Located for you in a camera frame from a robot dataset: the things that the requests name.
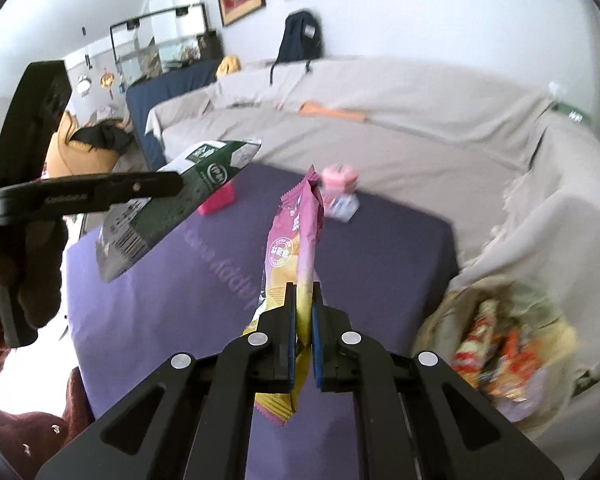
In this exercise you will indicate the red white snack packet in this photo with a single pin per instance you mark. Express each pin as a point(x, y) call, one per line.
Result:
point(477, 340)

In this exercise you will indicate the orange flat item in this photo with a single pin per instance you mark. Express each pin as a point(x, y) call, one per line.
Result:
point(330, 111)

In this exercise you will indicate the black garment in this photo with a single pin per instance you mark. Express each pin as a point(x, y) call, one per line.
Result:
point(105, 137)

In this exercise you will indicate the purple tablecloth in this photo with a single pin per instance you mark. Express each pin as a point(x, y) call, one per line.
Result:
point(380, 260)

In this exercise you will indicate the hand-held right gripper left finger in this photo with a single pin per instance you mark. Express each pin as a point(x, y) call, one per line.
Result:
point(293, 365)

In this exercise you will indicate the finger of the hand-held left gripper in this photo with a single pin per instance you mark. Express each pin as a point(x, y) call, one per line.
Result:
point(145, 187)

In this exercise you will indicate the pink yellow snack packet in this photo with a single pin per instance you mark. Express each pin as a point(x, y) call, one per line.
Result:
point(290, 240)

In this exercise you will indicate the white wall socket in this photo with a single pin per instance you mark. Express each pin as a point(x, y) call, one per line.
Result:
point(557, 89)

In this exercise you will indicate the magenta box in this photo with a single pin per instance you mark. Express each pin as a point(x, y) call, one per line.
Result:
point(220, 202)

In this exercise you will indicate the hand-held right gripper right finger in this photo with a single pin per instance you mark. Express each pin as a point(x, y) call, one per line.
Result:
point(317, 355)

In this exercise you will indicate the dark blue covered furniture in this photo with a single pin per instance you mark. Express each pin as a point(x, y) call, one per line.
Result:
point(180, 85)

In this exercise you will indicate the pink round container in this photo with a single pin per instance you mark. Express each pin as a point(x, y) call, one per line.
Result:
point(339, 179)

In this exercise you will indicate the person's left forearm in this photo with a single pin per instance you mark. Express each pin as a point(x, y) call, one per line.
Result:
point(20, 435)

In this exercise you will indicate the grey covered sofa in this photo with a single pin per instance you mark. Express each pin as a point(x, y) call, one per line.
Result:
point(430, 160)

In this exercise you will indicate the green white snack packet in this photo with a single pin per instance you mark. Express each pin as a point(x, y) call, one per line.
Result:
point(205, 175)

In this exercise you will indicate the white hanging ornament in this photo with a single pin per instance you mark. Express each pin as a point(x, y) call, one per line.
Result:
point(84, 85)

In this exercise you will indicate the yellow plush toy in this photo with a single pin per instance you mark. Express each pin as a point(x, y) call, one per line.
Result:
point(228, 66)

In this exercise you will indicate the orange hanging ornament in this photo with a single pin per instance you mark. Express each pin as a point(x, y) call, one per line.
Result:
point(107, 80)

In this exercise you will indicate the glass fish tank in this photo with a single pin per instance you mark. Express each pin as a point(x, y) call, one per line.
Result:
point(165, 40)

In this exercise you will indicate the yellow plastic bag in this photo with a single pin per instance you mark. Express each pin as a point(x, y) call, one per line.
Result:
point(550, 340)

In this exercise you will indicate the black backpack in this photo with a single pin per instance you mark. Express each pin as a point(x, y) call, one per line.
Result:
point(297, 42)

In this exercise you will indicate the green digital clock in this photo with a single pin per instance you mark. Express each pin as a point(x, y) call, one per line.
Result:
point(572, 113)

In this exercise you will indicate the clear crumpled wrapper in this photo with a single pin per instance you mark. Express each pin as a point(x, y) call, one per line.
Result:
point(342, 207)

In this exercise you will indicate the person's left hand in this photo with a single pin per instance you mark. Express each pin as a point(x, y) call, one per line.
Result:
point(47, 270)

